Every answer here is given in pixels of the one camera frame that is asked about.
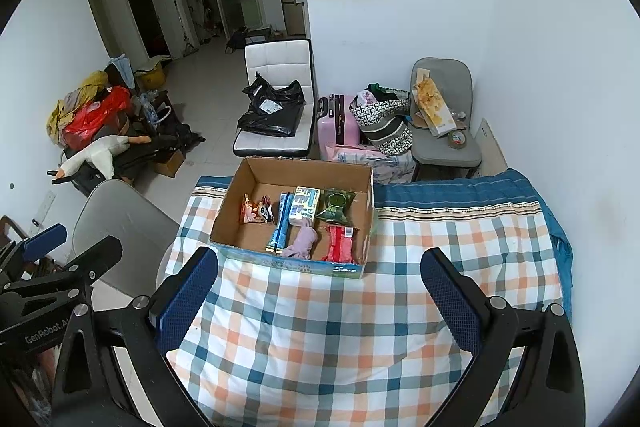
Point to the white board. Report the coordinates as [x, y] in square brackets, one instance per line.
[492, 144]

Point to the black luggage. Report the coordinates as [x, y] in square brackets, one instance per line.
[85, 172]

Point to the yellow snack bag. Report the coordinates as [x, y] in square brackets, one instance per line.
[432, 107]

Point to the red plastic bag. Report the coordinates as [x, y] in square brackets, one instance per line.
[95, 114]

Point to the patterned tote bag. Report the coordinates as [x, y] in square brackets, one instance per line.
[382, 122]

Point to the checked blanket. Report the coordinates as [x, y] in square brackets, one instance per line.
[325, 347]

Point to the pink suitcase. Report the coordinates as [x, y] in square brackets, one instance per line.
[336, 122]

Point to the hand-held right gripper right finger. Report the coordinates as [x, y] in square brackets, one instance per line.
[450, 302]

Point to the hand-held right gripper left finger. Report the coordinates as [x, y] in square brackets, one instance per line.
[187, 297]

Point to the white goose plush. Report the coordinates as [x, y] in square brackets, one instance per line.
[102, 152]

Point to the grey padded chair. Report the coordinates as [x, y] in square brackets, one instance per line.
[447, 157]

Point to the yellow storage box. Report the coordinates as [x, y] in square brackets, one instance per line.
[150, 76]

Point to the small white milk carton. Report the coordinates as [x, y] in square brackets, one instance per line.
[305, 204]

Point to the yellow cloth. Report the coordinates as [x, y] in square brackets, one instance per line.
[75, 104]

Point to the dark wooden chair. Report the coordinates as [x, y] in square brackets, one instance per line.
[10, 232]

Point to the black white snack packet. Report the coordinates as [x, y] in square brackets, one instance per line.
[265, 209]

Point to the floral pink bag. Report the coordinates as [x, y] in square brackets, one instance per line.
[370, 162]

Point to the green snack packet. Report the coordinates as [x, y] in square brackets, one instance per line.
[336, 207]

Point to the small brown cardboard box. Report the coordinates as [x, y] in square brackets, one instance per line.
[169, 163]

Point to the white padded chair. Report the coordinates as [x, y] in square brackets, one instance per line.
[277, 59]

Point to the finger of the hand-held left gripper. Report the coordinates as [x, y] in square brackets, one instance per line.
[45, 239]
[95, 257]

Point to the black plastic bag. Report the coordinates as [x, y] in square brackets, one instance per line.
[272, 109]

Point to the grey shell chair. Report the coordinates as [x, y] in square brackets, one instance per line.
[117, 232]

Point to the tape roll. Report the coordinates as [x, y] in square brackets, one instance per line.
[457, 138]

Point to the long blue packet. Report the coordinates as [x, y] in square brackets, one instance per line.
[281, 227]

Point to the red snack packet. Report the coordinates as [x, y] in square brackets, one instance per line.
[340, 244]

